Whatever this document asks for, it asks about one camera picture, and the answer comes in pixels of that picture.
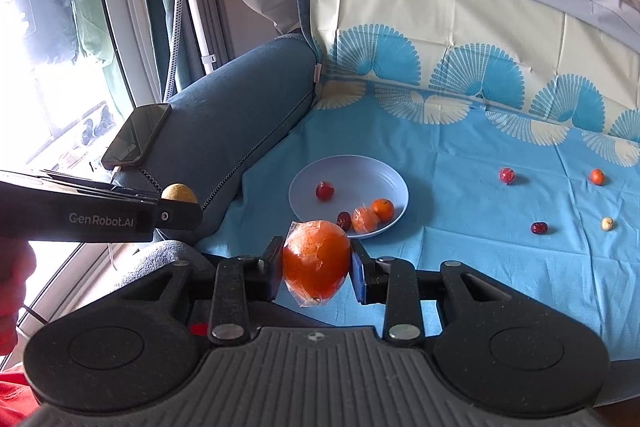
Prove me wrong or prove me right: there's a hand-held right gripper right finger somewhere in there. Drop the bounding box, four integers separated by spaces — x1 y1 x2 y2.
350 239 536 343

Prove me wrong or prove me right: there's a black smartphone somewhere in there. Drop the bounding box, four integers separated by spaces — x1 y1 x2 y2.
101 103 172 169

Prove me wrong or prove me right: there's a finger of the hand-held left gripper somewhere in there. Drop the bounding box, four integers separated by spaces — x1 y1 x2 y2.
155 200 204 231

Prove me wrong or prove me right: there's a red cloth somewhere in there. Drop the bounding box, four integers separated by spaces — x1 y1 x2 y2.
0 369 47 427

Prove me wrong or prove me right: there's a grey fleece blanket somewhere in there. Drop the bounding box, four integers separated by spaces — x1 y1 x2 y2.
111 239 202 290

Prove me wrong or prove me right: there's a light blue plate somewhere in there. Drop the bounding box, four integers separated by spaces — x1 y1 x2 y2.
288 155 410 240

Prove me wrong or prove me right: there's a braided steamer hose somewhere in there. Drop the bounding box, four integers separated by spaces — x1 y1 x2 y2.
161 0 185 104

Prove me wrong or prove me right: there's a blue fan-print cloth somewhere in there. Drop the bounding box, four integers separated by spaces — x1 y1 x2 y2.
195 0 640 358

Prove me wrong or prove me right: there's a person's left hand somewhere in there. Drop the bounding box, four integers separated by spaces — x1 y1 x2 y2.
0 239 37 358

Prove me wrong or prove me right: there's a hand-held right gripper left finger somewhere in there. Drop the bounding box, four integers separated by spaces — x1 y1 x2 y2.
117 236 286 348

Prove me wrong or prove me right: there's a white window frame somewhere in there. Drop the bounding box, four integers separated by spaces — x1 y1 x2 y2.
90 0 168 112

